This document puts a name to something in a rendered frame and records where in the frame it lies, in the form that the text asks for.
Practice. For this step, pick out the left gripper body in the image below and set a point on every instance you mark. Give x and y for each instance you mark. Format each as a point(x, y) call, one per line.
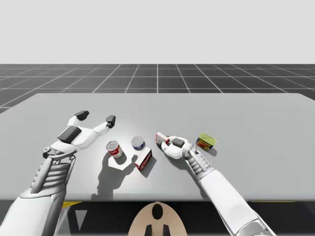
point(78, 138)

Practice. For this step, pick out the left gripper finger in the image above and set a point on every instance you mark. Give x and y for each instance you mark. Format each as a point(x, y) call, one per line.
point(81, 115)
point(111, 121)

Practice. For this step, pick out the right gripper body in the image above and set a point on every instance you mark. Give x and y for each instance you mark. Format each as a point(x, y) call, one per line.
point(177, 147)

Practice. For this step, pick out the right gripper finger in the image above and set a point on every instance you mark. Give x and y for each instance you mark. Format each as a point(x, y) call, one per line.
point(161, 141)
point(172, 138)

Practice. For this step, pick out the small red carton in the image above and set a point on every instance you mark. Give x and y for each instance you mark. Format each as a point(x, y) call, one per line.
point(160, 134)

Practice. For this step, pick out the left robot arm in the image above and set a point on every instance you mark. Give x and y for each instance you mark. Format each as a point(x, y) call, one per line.
point(37, 196)

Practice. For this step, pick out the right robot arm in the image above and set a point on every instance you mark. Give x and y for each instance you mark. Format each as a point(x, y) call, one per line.
point(221, 191)

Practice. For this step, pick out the blue flat can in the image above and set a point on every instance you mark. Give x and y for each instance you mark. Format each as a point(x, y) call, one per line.
point(137, 143)

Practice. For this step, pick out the red and white carton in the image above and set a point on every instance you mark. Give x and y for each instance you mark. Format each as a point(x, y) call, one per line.
point(144, 159)

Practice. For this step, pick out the red and white can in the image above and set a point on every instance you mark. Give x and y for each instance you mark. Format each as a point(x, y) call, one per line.
point(114, 149)

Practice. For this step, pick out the green and blue rectangular can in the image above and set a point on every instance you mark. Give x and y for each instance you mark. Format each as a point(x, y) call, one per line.
point(206, 142)

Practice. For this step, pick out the tan robot part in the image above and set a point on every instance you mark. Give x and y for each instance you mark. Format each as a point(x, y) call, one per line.
point(157, 221)

